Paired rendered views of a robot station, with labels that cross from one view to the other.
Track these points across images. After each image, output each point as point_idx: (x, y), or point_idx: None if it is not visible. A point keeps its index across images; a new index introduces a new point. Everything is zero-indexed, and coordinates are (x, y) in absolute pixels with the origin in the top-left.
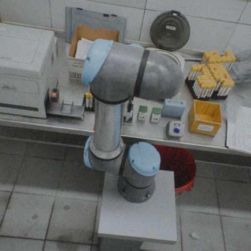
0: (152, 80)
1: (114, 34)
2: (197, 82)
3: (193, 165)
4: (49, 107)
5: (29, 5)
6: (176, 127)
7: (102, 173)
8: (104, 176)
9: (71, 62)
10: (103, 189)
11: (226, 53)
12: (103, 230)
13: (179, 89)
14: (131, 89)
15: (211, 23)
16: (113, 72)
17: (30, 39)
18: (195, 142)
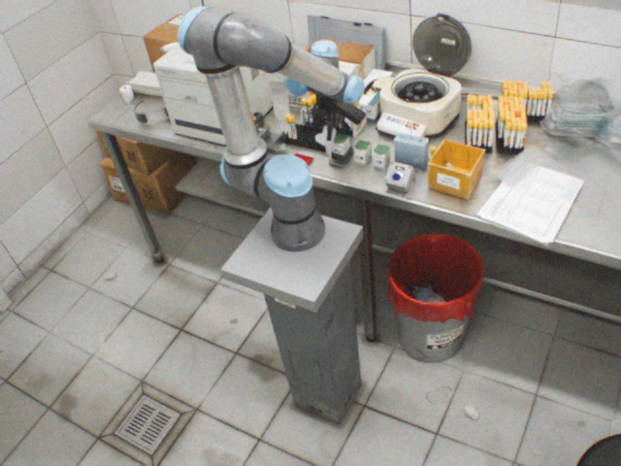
0: (225, 38)
1: (369, 50)
2: None
3: (477, 279)
4: None
5: (266, 16)
6: (398, 172)
7: (354, 286)
8: (355, 292)
9: None
10: (253, 228)
11: (542, 86)
12: (228, 268)
13: (270, 55)
14: (212, 49)
15: (513, 36)
16: (197, 32)
17: None
18: (431, 203)
